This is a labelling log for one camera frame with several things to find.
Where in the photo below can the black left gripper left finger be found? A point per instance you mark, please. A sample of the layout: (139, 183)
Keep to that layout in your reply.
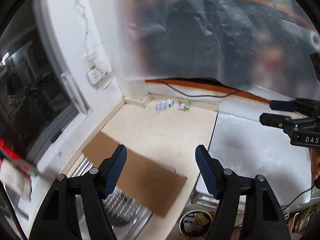
(98, 183)

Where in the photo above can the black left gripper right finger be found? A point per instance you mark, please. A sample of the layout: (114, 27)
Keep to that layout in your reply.
(224, 185)

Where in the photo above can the yellow rimmed trash bin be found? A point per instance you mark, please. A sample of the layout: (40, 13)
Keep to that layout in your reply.
(195, 224)

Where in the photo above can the steel kitchen faucet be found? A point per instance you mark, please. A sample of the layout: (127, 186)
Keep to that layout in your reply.
(26, 167)

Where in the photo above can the stainless steel sink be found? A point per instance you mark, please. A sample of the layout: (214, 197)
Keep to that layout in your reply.
(126, 215)

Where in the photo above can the brown cardboard sheet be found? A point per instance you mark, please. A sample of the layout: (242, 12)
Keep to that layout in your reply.
(142, 179)

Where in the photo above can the white cloth on faucet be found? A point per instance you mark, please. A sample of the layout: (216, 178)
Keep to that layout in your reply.
(16, 180)

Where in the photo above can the green white wrapper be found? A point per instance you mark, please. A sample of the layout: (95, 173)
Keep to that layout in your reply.
(183, 105)

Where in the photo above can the blue white wrapper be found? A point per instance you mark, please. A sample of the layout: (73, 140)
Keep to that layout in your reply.
(164, 105)

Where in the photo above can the dark window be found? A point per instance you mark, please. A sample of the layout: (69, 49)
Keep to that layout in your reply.
(35, 108)

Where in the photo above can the translucent plastic sheet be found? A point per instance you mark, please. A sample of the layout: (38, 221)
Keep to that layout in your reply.
(260, 46)

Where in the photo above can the white wall holder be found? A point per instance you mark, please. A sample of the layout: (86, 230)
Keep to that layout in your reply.
(73, 91)

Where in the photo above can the white wall socket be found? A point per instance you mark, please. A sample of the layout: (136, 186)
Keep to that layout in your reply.
(98, 72)

